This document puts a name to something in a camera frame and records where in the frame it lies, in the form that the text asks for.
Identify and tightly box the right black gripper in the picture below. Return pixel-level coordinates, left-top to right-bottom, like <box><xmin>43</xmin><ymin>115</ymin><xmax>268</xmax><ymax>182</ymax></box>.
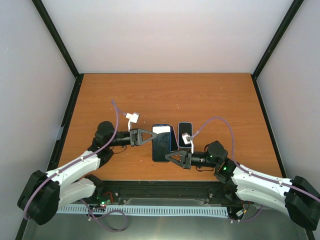
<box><xmin>165</xmin><ymin>147</ymin><xmax>218</xmax><ymax>169</ymax></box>

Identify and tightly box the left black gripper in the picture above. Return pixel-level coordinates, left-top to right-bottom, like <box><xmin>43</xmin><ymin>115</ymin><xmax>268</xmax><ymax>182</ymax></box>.
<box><xmin>108</xmin><ymin>128</ymin><xmax>157</xmax><ymax>147</ymax></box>

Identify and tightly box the black phone case front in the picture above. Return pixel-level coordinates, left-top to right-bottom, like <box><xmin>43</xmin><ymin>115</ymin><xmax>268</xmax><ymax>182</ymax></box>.
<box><xmin>151</xmin><ymin>123</ymin><xmax>173</xmax><ymax>163</ymax></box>

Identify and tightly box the light blue phone case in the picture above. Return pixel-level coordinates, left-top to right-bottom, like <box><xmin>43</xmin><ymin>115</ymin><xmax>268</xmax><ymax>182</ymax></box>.
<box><xmin>177</xmin><ymin>121</ymin><xmax>194</xmax><ymax>148</ymax></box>

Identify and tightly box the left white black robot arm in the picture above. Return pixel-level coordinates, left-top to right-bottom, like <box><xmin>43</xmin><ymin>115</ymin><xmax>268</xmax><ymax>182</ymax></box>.
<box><xmin>17</xmin><ymin>121</ymin><xmax>157</xmax><ymax>225</ymax></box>

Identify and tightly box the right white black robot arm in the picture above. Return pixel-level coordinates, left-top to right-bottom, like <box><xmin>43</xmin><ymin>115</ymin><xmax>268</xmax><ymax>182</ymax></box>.
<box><xmin>165</xmin><ymin>141</ymin><xmax>320</xmax><ymax>231</ymax></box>

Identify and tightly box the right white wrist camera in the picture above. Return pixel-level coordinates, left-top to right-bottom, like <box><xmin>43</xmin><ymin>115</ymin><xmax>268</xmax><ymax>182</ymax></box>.
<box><xmin>181</xmin><ymin>132</ymin><xmax>194</xmax><ymax>154</ymax></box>

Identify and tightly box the black aluminium frame rail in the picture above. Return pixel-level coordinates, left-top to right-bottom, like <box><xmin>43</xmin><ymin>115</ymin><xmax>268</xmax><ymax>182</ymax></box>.
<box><xmin>97</xmin><ymin>180</ymin><xmax>242</xmax><ymax>207</ymax></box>

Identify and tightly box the light blue cable duct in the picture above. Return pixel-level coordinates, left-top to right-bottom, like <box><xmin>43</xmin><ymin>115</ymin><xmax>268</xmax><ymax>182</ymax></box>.
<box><xmin>56</xmin><ymin>204</ymin><xmax>230</xmax><ymax>217</ymax></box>

